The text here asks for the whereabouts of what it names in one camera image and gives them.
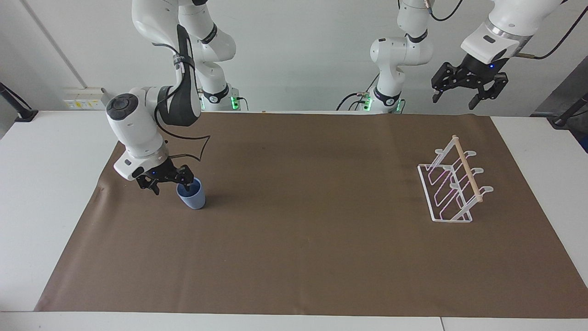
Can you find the blue cup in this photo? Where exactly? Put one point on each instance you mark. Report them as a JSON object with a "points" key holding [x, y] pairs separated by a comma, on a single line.
{"points": [[193, 197]]}

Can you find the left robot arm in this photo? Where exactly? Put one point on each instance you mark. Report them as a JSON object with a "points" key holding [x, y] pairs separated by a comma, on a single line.
{"points": [[395, 55]]}

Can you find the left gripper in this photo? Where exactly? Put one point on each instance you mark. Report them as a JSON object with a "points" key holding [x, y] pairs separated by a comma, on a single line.
{"points": [[484, 66]]}

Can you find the black stand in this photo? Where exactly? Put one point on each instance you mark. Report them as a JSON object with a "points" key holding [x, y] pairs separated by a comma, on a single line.
{"points": [[20, 110], [569, 112]]}

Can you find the white wall socket strip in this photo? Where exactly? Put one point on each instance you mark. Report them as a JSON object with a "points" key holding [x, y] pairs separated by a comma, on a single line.
{"points": [[85, 99]]}

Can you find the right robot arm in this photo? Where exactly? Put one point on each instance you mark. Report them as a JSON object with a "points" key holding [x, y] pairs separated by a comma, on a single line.
{"points": [[138, 133]]}

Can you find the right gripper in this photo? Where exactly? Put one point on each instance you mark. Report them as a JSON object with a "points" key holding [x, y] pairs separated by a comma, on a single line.
{"points": [[161, 171]]}

